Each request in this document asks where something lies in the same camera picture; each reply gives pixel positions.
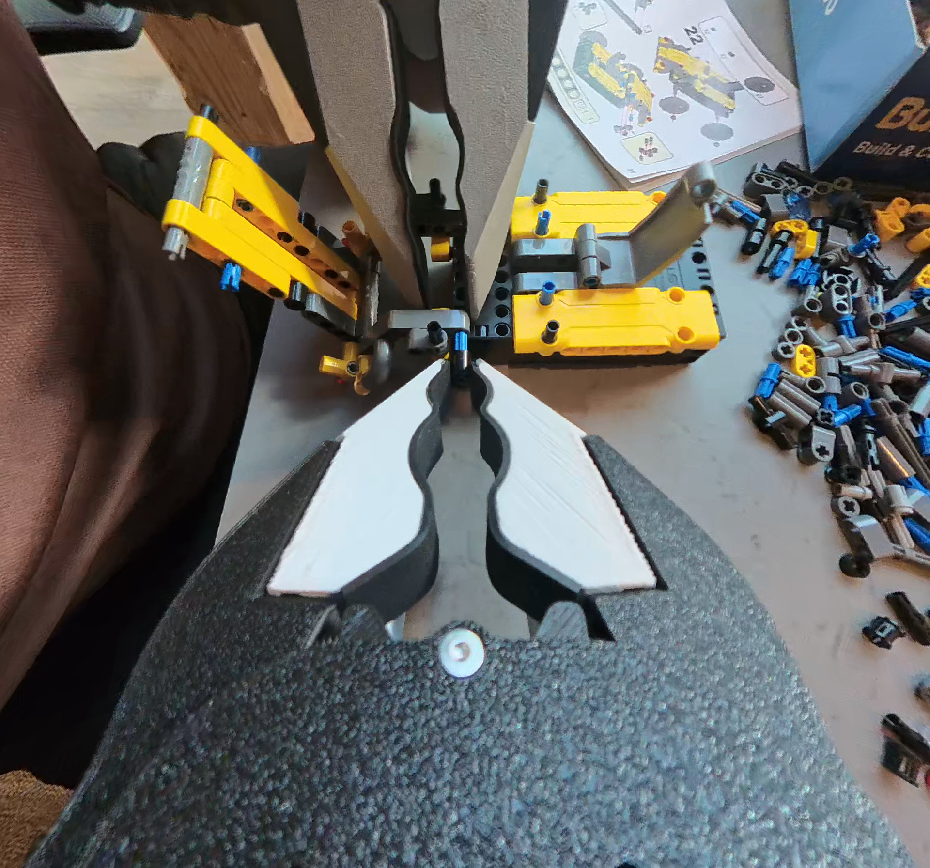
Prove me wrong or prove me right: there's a yellow black brick vehicle model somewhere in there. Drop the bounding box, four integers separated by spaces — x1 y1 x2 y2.
161 105 725 398

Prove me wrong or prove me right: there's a pile of black red pins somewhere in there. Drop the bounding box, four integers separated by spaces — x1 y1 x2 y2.
861 590 930 789

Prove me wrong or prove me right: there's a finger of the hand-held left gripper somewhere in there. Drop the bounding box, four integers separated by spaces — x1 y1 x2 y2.
438 0 539 314
291 0 431 307

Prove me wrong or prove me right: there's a pile of blue grey brick parts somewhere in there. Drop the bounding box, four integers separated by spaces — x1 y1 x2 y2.
708 159 930 580

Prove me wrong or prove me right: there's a grey desk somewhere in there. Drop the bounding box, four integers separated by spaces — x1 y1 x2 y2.
214 0 930 840

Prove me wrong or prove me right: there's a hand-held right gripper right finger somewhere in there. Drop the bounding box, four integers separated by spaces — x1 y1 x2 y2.
469 360 660 623

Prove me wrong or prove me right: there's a blue cardboard kit box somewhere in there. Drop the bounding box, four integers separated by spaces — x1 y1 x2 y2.
781 0 930 176

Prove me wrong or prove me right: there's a wooden board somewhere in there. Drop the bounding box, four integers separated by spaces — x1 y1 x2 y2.
141 11 318 151

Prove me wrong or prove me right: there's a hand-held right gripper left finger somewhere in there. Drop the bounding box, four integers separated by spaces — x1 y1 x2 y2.
266 360 451 642

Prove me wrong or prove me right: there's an open instruction booklet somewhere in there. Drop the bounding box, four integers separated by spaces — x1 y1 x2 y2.
545 0 805 195

